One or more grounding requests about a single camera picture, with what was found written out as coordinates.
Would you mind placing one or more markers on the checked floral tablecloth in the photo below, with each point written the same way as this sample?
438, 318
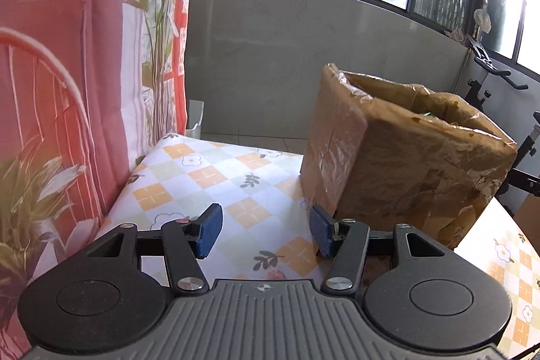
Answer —
211, 174

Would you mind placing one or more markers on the brown cardboard box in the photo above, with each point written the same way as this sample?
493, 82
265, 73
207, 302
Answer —
400, 166

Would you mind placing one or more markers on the brown cardboard piece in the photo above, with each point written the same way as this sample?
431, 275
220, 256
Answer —
530, 216

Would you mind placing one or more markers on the crumpled cloth rag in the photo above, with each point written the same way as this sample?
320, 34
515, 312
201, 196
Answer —
455, 35

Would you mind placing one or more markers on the white trash bin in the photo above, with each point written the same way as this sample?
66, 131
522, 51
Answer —
196, 115

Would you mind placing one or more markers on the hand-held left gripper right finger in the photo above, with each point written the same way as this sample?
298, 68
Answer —
322, 231

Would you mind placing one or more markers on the red printed curtain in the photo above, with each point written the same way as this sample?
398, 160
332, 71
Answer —
63, 90

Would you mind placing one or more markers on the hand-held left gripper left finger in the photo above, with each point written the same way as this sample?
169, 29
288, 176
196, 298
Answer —
210, 231

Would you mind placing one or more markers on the black exercise bike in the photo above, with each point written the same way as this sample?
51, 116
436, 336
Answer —
481, 94

